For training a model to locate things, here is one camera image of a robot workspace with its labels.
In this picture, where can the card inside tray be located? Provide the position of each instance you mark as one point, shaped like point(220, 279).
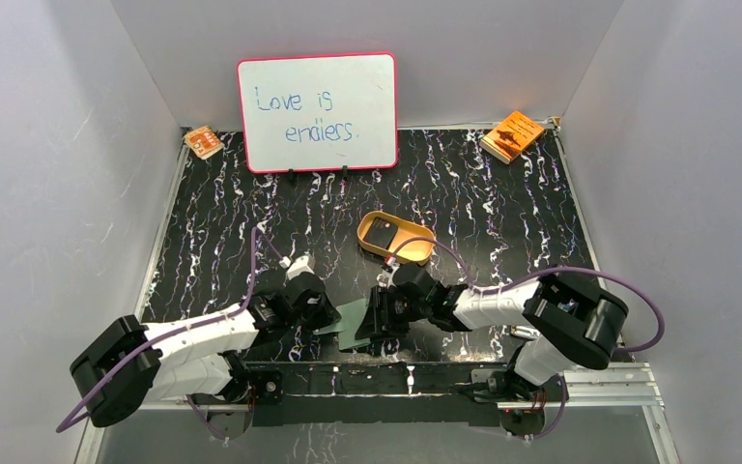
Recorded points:
point(381, 233)

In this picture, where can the small orange card box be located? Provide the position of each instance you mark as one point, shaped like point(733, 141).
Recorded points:
point(203, 142)

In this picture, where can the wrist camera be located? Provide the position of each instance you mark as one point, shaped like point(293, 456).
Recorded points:
point(389, 268)
point(299, 266)

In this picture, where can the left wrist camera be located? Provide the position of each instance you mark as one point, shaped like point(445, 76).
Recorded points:
point(299, 266)

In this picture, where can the mint green card holder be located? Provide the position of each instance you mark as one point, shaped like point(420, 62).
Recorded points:
point(352, 315)

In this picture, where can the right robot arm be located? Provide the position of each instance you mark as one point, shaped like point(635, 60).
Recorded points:
point(578, 321)

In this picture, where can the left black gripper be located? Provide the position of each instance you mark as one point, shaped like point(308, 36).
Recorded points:
point(323, 313)

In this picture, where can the marker pen box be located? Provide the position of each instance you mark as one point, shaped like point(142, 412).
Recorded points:
point(524, 332)

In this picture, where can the pink framed whiteboard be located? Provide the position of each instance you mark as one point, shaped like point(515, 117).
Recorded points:
point(319, 113)

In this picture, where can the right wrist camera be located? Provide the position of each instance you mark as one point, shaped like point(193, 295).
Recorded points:
point(389, 268)

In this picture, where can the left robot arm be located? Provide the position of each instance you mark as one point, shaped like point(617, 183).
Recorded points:
point(131, 363)

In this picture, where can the aluminium frame rail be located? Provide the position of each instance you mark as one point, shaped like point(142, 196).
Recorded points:
point(601, 387)

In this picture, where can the orange book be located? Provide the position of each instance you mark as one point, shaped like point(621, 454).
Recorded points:
point(507, 140)

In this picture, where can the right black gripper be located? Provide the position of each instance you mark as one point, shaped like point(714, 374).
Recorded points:
point(373, 325)

